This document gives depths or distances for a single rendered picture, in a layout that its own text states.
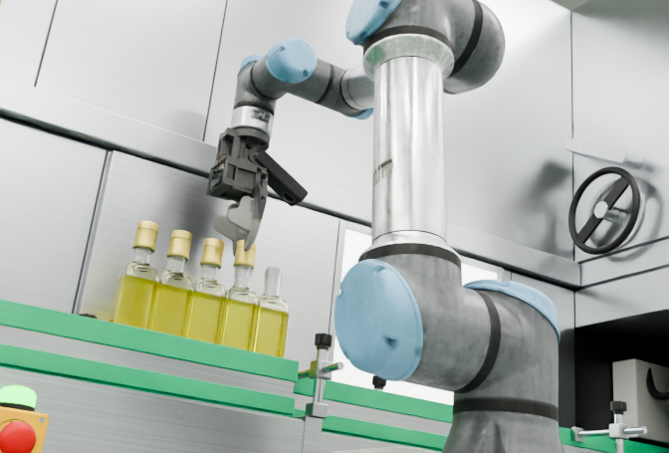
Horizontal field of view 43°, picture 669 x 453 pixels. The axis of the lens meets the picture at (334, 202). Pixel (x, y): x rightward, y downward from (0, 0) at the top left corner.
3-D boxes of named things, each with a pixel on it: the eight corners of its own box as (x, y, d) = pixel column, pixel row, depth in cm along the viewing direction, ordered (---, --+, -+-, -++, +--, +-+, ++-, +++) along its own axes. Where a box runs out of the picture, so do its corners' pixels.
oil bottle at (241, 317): (231, 422, 136) (249, 295, 144) (246, 420, 132) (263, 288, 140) (199, 417, 134) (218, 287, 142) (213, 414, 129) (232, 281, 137)
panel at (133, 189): (491, 423, 179) (494, 271, 192) (500, 422, 177) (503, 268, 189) (69, 341, 139) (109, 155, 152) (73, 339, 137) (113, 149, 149)
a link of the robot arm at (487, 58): (552, 19, 115) (366, 76, 158) (490, -12, 110) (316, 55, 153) (536, 100, 113) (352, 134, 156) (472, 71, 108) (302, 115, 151)
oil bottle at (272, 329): (262, 427, 139) (277, 302, 147) (278, 425, 135) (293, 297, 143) (231, 422, 137) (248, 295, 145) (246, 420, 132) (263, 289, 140)
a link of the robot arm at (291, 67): (338, 50, 146) (307, 75, 154) (281, 26, 140) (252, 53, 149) (334, 90, 143) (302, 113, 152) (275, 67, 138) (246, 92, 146)
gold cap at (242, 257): (248, 272, 144) (252, 247, 146) (257, 267, 141) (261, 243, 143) (229, 267, 143) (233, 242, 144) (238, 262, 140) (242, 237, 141)
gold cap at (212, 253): (216, 271, 142) (220, 246, 143) (224, 266, 139) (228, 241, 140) (196, 266, 140) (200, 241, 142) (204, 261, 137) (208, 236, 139)
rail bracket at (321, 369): (290, 423, 134) (299, 345, 139) (345, 416, 121) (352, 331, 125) (273, 420, 133) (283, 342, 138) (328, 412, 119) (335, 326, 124)
